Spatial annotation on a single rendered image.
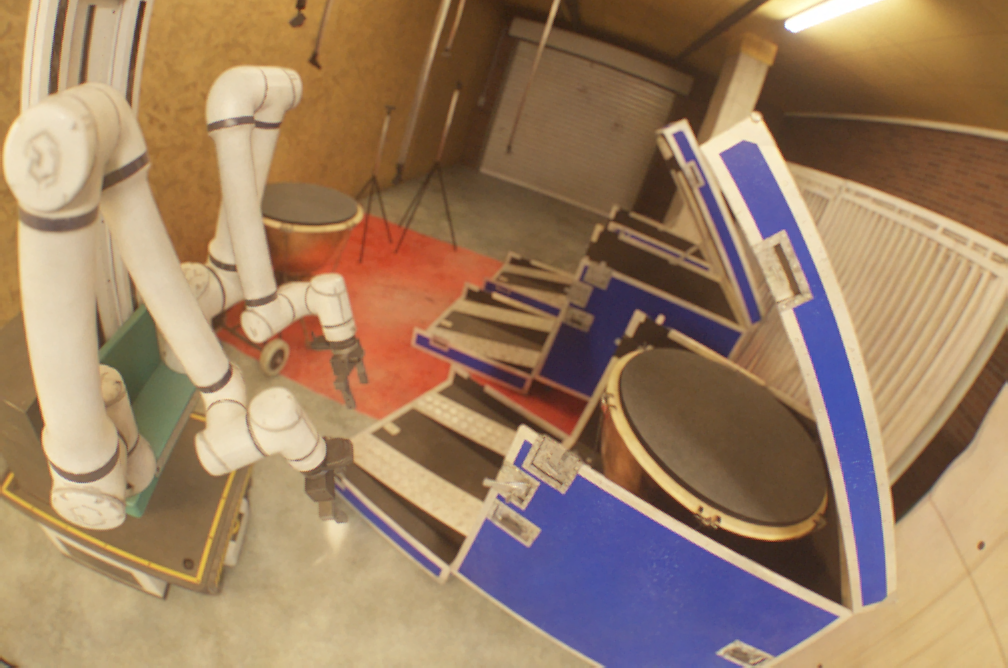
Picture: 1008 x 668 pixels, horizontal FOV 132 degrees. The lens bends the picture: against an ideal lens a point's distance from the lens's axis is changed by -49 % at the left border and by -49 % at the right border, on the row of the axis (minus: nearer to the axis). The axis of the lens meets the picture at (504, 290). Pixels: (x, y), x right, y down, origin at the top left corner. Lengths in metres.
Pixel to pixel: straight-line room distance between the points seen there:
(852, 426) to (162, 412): 1.59
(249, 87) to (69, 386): 0.72
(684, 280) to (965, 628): 2.74
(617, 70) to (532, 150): 2.17
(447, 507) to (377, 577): 0.41
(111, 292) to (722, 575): 1.69
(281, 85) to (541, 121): 7.21
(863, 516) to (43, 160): 1.38
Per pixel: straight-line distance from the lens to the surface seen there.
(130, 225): 0.73
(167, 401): 1.35
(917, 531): 1.45
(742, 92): 5.12
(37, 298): 0.64
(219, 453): 0.83
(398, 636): 1.73
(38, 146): 0.55
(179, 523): 1.57
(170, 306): 0.78
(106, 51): 1.14
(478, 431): 2.24
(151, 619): 1.82
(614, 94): 8.11
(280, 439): 0.79
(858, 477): 0.98
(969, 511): 1.37
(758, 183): 0.76
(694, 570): 1.16
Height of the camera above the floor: 1.65
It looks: 25 degrees down
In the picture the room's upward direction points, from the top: 19 degrees clockwise
